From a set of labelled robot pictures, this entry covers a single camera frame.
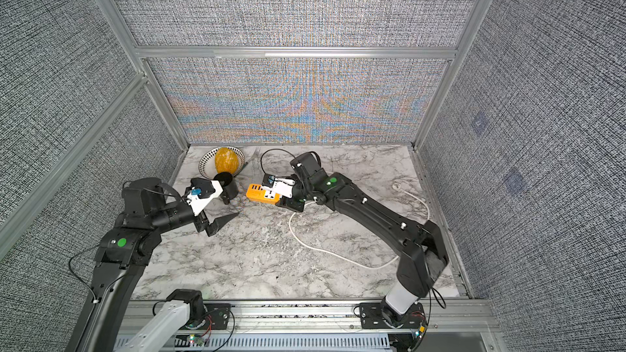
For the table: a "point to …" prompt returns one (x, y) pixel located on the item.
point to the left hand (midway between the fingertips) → (230, 193)
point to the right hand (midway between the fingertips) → (280, 186)
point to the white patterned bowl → (207, 162)
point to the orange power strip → (257, 193)
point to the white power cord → (397, 186)
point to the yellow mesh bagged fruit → (226, 160)
